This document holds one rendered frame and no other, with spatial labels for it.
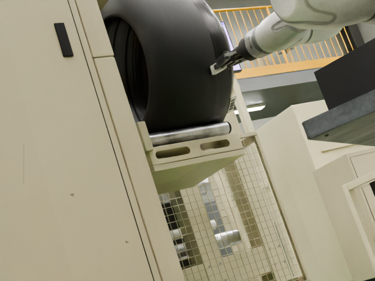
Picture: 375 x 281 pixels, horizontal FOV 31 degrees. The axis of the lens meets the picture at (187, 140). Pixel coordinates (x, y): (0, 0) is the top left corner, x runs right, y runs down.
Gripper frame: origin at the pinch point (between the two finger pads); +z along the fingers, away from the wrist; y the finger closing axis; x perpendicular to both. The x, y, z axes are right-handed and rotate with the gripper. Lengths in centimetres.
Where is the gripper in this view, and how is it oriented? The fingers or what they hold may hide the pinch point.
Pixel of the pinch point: (218, 67)
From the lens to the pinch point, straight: 219.5
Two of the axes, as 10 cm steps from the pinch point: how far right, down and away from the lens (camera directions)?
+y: -8.3, 1.4, -5.4
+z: -5.1, 2.3, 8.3
